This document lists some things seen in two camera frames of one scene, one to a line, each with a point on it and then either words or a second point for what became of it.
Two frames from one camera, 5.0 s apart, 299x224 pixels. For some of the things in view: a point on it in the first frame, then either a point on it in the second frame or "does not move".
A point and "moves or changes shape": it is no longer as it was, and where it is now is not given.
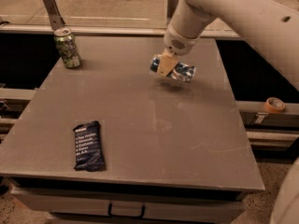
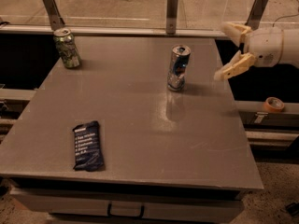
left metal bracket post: (55, 19) does not move
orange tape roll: (274, 105) does not move
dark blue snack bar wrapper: (89, 147) does not move
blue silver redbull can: (182, 72) moves or changes shape
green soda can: (67, 48) does not move
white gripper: (179, 43) -> (265, 47)
